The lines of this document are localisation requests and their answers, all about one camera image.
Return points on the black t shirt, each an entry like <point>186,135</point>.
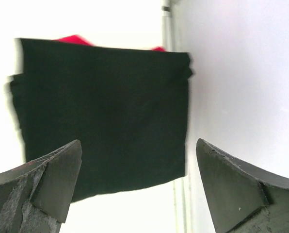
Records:
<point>128,108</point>

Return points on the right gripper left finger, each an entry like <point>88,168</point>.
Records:
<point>35,197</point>

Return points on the folded red t shirt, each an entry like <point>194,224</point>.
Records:
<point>77,39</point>

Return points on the right aluminium frame post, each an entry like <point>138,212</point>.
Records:
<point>168,25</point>

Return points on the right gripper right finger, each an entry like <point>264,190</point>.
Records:
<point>242,197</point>

